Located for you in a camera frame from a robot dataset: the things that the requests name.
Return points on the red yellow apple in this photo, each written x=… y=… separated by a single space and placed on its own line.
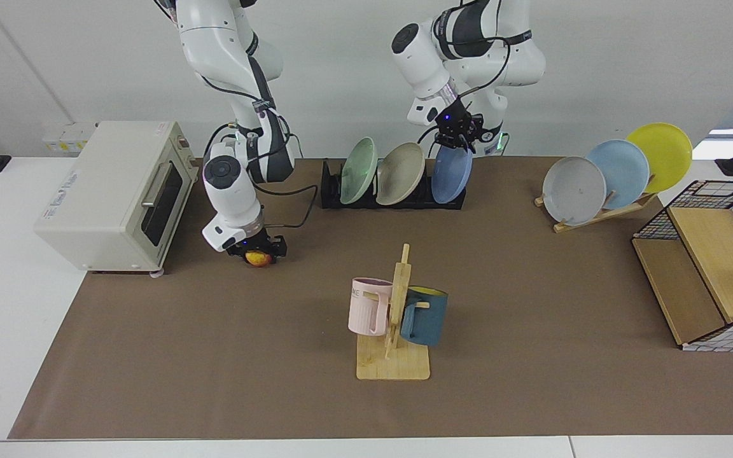
x=257 y=259

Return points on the beige plate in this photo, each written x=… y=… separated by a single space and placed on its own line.
x=400 y=173

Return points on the black dish rack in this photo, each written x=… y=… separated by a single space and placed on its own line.
x=330 y=187

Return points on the pale green plate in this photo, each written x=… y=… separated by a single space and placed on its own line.
x=359 y=170

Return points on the grey plate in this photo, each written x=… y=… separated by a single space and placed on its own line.
x=573 y=192

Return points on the light blue plate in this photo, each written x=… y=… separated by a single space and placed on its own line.
x=624 y=172

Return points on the wooden plate rack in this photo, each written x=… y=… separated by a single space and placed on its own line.
x=621 y=210

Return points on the yellow plate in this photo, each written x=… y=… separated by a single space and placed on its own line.
x=662 y=152

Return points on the brown table cloth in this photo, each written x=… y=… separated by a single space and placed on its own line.
x=245 y=356

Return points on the pink cup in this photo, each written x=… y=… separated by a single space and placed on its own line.
x=366 y=308

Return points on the pale toaster oven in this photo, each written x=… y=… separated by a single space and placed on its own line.
x=99 y=210

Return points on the wooden cup stand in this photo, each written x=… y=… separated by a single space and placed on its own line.
x=395 y=366

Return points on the dark teal cup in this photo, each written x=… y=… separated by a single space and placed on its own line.
x=427 y=321

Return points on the white wall socket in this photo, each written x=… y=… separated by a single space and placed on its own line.
x=67 y=138

